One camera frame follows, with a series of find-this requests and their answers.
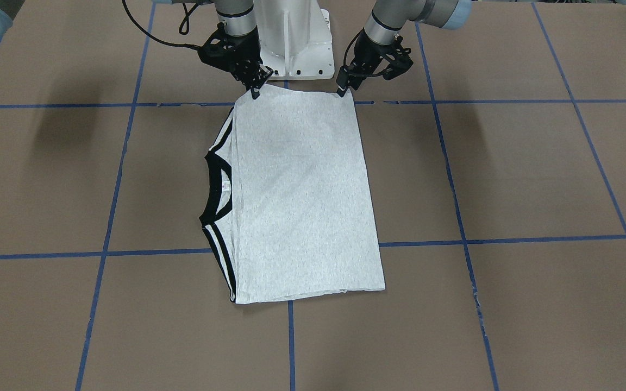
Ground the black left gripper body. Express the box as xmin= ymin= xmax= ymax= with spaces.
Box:
xmin=348 ymin=30 xmax=388 ymax=82

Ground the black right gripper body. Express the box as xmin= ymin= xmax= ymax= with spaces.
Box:
xmin=228 ymin=33 xmax=270 ymax=82

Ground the grey cartoon print t-shirt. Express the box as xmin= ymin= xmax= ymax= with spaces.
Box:
xmin=199 ymin=85 xmax=386 ymax=305

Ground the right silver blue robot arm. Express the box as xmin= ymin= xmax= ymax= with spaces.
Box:
xmin=0 ymin=1 xmax=274 ymax=99

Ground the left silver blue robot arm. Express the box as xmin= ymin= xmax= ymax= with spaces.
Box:
xmin=336 ymin=1 xmax=472 ymax=97

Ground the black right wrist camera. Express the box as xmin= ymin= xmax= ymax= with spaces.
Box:
xmin=197 ymin=23 xmax=235 ymax=73

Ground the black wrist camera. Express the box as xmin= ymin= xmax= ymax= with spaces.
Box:
xmin=380 ymin=35 xmax=414 ymax=81
xmin=197 ymin=23 xmax=235 ymax=73

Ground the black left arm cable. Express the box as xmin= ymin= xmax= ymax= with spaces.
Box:
xmin=343 ymin=30 xmax=365 ymax=71

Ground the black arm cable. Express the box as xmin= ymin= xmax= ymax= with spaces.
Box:
xmin=122 ymin=0 xmax=221 ymax=51
xmin=343 ymin=30 xmax=365 ymax=71

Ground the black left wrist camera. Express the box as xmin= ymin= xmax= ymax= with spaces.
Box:
xmin=380 ymin=35 xmax=414 ymax=81

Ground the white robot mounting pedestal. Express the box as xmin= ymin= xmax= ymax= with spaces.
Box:
xmin=254 ymin=1 xmax=335 ymax=81

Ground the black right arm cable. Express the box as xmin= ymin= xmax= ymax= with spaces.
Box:
xmin=122 ymin=0 xmax=221 ymax=51

